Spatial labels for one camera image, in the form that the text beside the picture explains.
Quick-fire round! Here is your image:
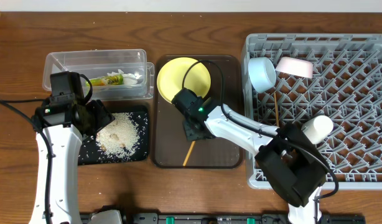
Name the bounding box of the pile of white rice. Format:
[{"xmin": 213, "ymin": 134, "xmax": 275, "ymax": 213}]
[{"xmin": 80, "ymin": 111, "xmax": 148, "ymax": 161}]

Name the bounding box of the white tissue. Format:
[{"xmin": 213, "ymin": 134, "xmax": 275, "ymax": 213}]
[{"xmin": 107, "ymin": 69, "xmax": 142, "ymax": 85}]

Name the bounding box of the black plastic tray bin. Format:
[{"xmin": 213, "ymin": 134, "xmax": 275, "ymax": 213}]
[{"xmin": 77, "ymin": 105, "xmax": 150, "ymax": 166}]

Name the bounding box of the wooden chopstick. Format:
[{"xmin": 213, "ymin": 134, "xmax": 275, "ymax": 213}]
[
  {"xmin": 182, "ymin": 141, "xmax": 195, "ymax": 167},
  {"xmin": 274, "ymin": 92, "xmax": 280, "ymax": 127}
]

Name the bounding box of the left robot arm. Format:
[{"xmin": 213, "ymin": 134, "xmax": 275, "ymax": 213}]
[{"xmin": 30, "ymin": 94, "xmax": 114, "ymax": 223}]

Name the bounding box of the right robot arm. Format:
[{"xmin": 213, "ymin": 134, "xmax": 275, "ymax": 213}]
[{"xmin": 171, "ymin": 88, "xmax": 339, "ymax": 223}]

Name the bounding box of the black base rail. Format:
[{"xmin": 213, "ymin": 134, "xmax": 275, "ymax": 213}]
[{"xmin": 80, "ymin": 205, "xmax": 366, "ymax": 224}]

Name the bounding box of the grey dishwasher rack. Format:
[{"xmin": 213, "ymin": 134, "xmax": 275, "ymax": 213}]
[{"xmin": 241, "ymin": 34, "xmax": 382, "ymax": 190}]

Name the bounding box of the green orange snack wrapper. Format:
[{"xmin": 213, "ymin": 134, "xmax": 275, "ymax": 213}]
[{"xmin": 89, "ymin": 74, "xmax": 124, "ymax": 86}]

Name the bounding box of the white pink bowl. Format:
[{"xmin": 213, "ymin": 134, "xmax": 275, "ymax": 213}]
[{"xmin": 275, "ymin": 57, "xmax": 313, "ymax": 78}]

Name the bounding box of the clear plastic waste bin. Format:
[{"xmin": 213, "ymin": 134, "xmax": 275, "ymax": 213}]
[{"xmin": 42, "ymin": 49, "xmax": 155, "ymax": 101}]

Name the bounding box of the yellow plate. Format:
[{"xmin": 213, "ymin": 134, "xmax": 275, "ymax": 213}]
[{"xmin": 157, "ymin": 57, "xmax": 211, "ymax": 103}]

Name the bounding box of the white cup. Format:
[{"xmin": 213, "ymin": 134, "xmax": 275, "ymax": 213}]
[{"xmin": 302, "ymin": 115, "xmax": 333, "ymax": 144}]

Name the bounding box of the light blue bowl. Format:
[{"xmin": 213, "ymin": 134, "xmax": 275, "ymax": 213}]
[{"xmin": 248, "ymin": 57, "xmax": 276, "ymax": 93}]

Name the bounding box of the brown serving tray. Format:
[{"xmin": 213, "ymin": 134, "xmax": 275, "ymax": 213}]
[{"xmin": 151, "ymin": 55, "xmax": 245, "ymax": 169}]

